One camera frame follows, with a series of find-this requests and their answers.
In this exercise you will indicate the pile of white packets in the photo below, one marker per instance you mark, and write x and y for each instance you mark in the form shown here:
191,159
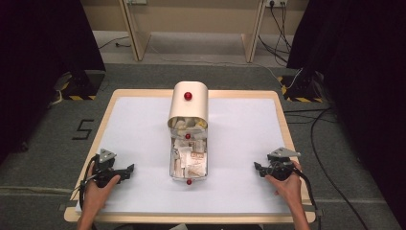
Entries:
186,123

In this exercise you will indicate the person's left hand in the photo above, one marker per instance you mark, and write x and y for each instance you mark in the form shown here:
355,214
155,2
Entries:
95,195

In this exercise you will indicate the pile of paper sachets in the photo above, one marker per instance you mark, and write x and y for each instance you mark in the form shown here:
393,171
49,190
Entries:
191,159

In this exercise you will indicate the grey tape strip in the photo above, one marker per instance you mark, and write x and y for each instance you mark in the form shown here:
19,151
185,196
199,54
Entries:
67,206
317,211

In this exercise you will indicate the cream storage box red knob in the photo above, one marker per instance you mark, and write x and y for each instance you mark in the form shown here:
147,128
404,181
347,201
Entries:
188,105

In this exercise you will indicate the small clear drawer red knob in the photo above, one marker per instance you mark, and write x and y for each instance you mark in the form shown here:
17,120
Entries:
187,135

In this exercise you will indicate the wooden table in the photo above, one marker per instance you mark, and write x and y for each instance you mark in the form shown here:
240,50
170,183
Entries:
191,218

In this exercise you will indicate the wooden frame leg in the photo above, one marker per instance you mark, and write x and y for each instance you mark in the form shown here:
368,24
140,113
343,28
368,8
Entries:
252,41
137,38

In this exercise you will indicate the long clear drawer red knob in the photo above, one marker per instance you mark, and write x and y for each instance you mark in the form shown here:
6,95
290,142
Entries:
189,181

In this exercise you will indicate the black curtain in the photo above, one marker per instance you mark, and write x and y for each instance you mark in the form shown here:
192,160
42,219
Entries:
32,64
367,80

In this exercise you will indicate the white wall socket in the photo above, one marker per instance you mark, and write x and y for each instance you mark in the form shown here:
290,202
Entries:
276,2
136,1

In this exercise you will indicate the person's right hand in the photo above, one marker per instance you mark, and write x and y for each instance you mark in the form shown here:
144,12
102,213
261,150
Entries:
288,190

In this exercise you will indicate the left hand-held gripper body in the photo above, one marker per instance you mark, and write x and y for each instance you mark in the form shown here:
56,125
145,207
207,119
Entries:
107,169

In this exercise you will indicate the striped black stand base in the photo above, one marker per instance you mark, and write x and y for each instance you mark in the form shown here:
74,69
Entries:
89,86
300,91

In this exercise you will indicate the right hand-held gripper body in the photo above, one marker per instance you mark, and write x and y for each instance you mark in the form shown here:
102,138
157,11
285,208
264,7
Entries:
282,164

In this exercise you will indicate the white table mat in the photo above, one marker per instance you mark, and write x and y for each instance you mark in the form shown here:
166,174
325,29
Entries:
239,143

